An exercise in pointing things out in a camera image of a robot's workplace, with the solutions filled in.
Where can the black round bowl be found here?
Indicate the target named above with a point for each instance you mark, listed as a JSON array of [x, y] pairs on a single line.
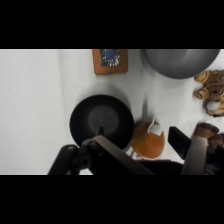
[[101, 118]]

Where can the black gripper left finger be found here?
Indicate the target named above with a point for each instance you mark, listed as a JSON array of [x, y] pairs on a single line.
[[100, 156]]

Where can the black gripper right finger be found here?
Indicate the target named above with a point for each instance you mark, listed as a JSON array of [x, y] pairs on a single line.
[[195, 156]]

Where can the orange wooden block blue pattern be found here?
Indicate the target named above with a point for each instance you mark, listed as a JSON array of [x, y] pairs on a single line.
[[110, 61]]

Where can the orange round plush toy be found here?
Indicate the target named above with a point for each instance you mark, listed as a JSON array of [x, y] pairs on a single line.
[[146, 141]]

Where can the grey metal bowl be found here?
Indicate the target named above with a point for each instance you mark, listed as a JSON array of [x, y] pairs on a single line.
[[181, 61]]

